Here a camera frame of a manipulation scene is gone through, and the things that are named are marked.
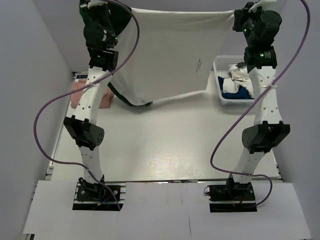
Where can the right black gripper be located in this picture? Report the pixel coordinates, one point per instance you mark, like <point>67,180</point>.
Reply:
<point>242,14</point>

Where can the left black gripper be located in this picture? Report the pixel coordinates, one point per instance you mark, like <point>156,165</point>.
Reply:
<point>86,10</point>

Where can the plain white t shirt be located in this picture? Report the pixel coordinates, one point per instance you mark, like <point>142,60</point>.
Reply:
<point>238,72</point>

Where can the blue t shirt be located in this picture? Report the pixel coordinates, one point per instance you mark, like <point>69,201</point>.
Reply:
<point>236,89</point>

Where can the white and green t shirt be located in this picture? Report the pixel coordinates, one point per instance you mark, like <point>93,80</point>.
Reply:
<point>162,54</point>

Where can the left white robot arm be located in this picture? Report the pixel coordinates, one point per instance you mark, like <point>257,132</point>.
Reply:
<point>82,125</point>

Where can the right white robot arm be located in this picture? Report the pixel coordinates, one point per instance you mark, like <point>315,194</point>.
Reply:
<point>268,129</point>

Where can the black label sticker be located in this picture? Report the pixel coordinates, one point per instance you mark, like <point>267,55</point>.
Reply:
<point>81,76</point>

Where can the white plastic basket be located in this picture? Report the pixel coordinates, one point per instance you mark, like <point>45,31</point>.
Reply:
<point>220,67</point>

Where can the folded pink t shirt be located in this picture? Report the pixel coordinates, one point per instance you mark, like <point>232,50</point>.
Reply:
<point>75,97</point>

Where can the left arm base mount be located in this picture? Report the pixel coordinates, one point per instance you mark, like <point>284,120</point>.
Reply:
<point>83,201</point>

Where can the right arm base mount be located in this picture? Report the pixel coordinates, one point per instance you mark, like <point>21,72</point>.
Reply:
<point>236,201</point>

